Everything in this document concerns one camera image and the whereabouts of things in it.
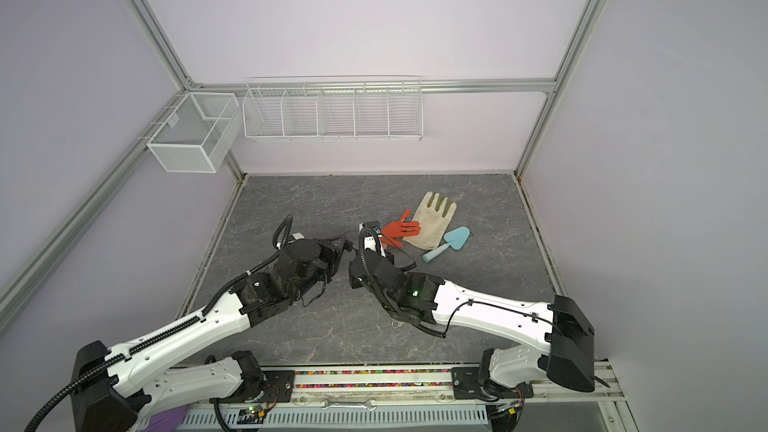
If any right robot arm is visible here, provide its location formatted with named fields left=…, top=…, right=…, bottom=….
left=349, top=249, right=596, bottom=393

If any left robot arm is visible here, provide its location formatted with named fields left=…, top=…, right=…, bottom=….
left=25, top=238, right=353, bottom=431

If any red rubber glove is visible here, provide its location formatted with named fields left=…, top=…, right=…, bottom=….
left=380, top=209, right=421, bottom=248

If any beige cloth glove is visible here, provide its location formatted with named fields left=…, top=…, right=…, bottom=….
left=404, top=192, right=457, bottom=250

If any teal garden trowel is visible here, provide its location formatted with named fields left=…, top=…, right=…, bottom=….
left=422, top=226, right=471, bottom=263

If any silver wrench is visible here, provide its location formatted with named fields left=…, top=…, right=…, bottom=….
left=321, top=399, right=377, bottom=412

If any white mesh box basket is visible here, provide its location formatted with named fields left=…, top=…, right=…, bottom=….
left=148, top=92, right=242, bottom=173

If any purple cloth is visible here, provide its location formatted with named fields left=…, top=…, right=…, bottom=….
left=143, top=405, right=189, bottom=432

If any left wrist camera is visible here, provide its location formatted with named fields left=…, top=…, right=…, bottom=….
left=277, top=232, right=305, bottom=247

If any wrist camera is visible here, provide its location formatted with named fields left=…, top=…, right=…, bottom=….
left=277, top=232, right=305, bottom=247
left=359, top=221, right=386, bottom=257

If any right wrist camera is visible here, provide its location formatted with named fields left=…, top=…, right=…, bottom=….
left=359, top=221, right=386, bottom=257

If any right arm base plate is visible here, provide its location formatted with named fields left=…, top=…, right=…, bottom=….
left=450, top=367, right=534, bottom=403

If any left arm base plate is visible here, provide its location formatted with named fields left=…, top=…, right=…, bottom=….
left=239, top=369, right=296, bottom=404

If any white wire shelf basket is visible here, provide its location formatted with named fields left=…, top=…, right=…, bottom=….
left=242, top=75, right=424, bottom=141

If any white slotted cable duct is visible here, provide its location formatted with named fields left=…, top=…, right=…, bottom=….
left=179, top=404, right=491, bottom=431

